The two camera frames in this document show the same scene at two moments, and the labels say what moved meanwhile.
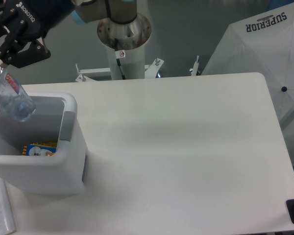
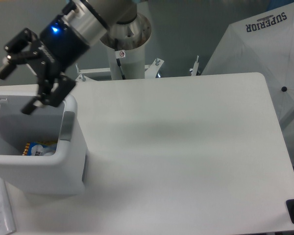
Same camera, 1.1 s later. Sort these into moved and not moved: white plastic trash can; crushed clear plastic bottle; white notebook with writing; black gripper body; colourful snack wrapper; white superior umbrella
Moved: crushed clear plastic bottle; black gripper body
Not moved: colourful snack wrapper; white superior umbrella; white plastic trash can; white notebook with writing
